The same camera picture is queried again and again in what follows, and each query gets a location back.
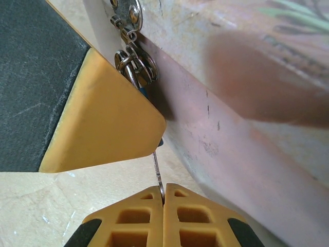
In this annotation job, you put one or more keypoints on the pink printed tin box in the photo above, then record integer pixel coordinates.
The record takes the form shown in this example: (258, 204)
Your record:
(231, 154)

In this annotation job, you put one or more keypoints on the small silver key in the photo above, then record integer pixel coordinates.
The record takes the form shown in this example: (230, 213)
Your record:
(157, 169)

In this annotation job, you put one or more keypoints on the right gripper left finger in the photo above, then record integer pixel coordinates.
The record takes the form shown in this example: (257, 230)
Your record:
(138, 226)

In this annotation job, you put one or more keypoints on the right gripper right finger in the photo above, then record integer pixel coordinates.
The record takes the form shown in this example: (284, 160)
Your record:
(190, 226)

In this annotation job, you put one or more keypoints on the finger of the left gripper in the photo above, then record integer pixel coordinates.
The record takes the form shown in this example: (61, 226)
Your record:
(102, 115)

